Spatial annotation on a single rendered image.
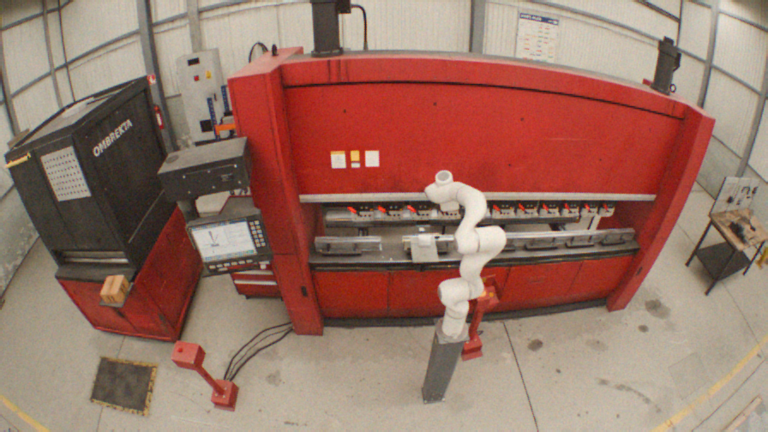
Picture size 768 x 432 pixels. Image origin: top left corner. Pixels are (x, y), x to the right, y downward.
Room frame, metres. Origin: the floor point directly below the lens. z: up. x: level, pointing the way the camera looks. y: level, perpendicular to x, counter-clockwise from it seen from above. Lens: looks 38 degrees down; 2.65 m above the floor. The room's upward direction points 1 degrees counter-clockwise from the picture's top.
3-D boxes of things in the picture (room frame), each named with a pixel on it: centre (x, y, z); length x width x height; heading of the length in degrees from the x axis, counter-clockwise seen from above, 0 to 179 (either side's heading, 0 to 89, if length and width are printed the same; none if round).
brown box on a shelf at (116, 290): (1.19, 2.11, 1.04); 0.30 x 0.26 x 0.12; 94
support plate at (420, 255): (1.76, -0.28, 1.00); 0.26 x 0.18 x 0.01; 1
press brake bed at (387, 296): (1.87, -0.93, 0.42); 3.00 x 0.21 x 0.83; 91
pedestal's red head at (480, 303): (1.54, -0.74, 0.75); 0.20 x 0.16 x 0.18; 102
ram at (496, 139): (1.92, -0.93, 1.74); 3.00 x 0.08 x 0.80; 91
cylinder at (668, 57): (2.06, -2.25, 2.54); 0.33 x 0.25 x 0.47; 91
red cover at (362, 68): (1.91, -0.93, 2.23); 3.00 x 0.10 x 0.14; 91
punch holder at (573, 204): (1.92, -1.45, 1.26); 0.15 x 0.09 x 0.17; 91
